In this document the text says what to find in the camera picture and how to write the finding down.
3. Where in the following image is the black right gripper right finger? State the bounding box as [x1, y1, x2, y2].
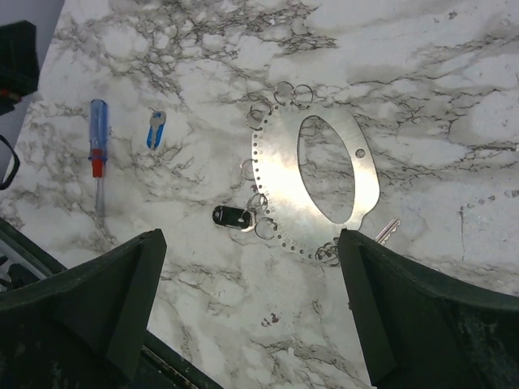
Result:
[338, 229, 518, 388]

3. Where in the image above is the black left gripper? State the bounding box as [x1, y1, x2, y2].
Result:
[0, 20, 39, 115]

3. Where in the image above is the black key tag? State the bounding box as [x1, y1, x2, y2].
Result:
[212, 205, 255, 232]

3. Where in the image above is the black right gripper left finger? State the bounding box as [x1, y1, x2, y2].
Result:
[1, 229, 167, 388]

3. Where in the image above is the silver key under plate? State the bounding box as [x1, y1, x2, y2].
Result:
[375, 218, 401, 246]

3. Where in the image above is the blue handled screwdriver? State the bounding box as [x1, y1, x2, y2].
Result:
[88, 99, 109, 218]

